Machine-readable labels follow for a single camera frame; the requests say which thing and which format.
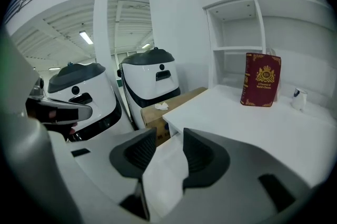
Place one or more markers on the white and black delivery robot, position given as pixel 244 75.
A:
pixel 87 86
pixel 142 80

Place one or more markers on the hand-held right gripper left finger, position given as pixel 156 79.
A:
pixel 100 159

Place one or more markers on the crumpled white tissue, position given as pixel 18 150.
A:
pixel 161 106

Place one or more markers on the white drawer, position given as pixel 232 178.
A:
pixel 166 165

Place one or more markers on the white desk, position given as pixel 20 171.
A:
pixel 237 125

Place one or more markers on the brown cardboard box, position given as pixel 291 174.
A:
pixel 155 117

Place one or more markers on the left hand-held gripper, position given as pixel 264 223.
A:
pixel 37 88

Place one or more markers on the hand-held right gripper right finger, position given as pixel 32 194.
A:
pixel 237 178

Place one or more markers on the white hutch shelf unit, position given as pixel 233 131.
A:
pixel 237 30

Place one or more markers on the red book with gold crest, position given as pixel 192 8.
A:
pixel 260 80

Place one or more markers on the ceiling light panel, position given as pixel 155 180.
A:
pixel 146 46
pixel 86 37

